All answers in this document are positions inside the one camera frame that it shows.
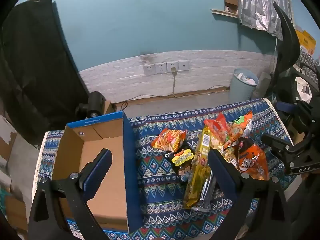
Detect teal cloth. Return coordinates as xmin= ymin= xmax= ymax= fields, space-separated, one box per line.
xmin=0 ymin=189 xmax=9 ymax=212

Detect orange green snack packet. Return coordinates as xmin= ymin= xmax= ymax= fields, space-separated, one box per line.
xmin=224 ymin=110 xmax=253 ymax=150

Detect large red-orange snack packet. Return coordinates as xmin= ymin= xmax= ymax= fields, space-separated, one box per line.
xmin=204 ymin=112 xmax=238 ymax=167

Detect long yellow snack packet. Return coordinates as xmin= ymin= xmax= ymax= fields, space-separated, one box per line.
xmin=183 ymin=126 xmax=213 ymax=209

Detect blue patterned tablecloth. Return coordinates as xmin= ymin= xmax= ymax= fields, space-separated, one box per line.
xmin=37 ymin=97 xmax=297 ymax=240

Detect large cardboard box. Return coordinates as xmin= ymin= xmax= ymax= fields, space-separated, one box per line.
xmin=4 ymin=194 xmax=28 ymax=232

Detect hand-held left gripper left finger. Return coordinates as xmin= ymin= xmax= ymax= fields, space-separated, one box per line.
xmin=27 ymin=149 xmax=113 ymax=240

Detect white peeling door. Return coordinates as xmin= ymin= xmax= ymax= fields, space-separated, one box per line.
xmin=0 ymin=116 xmax=17 ymax=160

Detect black hot dog snack packet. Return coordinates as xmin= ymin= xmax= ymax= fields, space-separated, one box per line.
xmin=164 ymin=148 xmax=195 ymax=182

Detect pale blue trash bin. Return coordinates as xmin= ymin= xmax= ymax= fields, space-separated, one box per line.
xmin=229 ymin=68 xmax=260 ymax=102

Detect black cylinder device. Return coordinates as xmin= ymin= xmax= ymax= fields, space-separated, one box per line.
xmin=75 ymin=91 xmax=107 ymax=119

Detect clear silver snack packet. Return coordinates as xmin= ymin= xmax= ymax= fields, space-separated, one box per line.
xmin=191 ymin=172 xmax=218 ymax=212

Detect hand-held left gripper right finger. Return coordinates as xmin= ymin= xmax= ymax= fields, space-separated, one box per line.
xmin=207 ymin=149 xmax=293 ymax=240

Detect black backdrop cloth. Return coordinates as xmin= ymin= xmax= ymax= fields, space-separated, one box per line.
xmin=0 ymin=0 xmax=90 ymax=145

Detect wooden window ledge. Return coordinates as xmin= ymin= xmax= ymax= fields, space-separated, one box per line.
xmin=211 ymin=9 xmax=238 ymax=18

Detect blue-edged cardboard box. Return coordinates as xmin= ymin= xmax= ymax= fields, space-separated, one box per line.
xmin=51 ymin=111 xmax=144 ymax=233

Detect orange black snack packet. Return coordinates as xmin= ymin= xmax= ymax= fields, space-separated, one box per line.
xmin=236 ymin=137 xmax=270 ymax=180

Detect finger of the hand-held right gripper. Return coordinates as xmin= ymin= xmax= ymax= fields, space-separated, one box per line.
xmin=276 ymin=102 xmax=315 ymax=123
xmin=261 ymin=133 xmax=320 ymax=176

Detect black office chair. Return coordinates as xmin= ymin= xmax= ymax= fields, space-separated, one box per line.
xmin=270 ymin=2 xmax=320 ymax=135

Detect silver foil curtain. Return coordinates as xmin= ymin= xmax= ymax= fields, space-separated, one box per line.
xmin=237 ymin=0 xmax=293 ymax=40

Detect beige plug cable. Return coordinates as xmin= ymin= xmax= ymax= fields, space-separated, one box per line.
xmin=114 ymin=67 xmax=190 ymax=105

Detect yellow red fries snack packet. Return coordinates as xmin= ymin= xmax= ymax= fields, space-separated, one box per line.
xmin=151 ymin=128 xmax=188 ymax=153

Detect yellow carton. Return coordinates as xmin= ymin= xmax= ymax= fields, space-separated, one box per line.
xmin=295 ymin=29 xmax=317 ymax=55

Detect grey patterned cloth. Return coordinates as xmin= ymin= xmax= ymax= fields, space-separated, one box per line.
xmin=299 ymin=47 xmax=320 ymax=80

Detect white plastic bag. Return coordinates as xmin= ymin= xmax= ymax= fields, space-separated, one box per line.
xmin=295 ymin=76 xmax=313 ymax=102

